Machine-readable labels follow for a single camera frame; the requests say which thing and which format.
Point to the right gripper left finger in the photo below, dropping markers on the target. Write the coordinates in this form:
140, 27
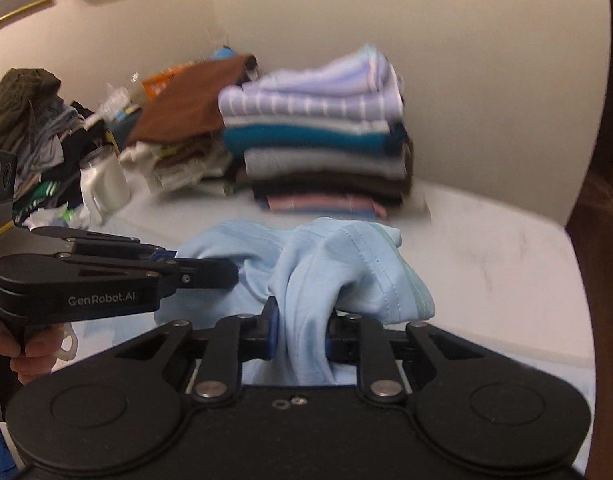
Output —
224, 348

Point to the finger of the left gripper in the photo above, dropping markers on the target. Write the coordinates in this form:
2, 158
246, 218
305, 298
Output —
104, 245
197, 273

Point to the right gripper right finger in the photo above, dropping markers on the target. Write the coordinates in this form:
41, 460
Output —
362, 342

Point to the light blue printed t-shirt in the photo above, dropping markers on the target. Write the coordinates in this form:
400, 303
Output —
311, 271

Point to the unfolded dark clothes pile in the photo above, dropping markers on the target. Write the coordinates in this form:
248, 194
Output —
50, 139

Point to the person's left hand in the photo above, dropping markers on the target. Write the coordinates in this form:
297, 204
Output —
39, 354

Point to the white mug jar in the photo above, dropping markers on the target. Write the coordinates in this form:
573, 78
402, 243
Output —
104, 188

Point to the cream folded garment pile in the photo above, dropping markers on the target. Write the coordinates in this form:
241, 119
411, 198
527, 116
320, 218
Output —
170, 167

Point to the grey folded garment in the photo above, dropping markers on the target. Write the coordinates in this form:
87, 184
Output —
265, 163

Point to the pink folded garment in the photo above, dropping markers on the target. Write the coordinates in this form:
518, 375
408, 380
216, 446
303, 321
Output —
326, 204

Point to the teal folded garment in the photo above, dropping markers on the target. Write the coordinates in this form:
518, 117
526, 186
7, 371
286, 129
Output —
241, 139

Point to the black folded garment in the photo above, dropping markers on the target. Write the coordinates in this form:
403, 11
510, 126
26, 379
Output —
390, 195

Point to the rust brown folded garment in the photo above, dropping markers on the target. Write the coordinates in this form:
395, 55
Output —
188, 105

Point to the white folded garment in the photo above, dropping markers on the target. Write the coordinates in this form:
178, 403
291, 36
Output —
332, 124

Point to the lilac striped folded garment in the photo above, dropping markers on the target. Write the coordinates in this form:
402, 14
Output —
360, 87

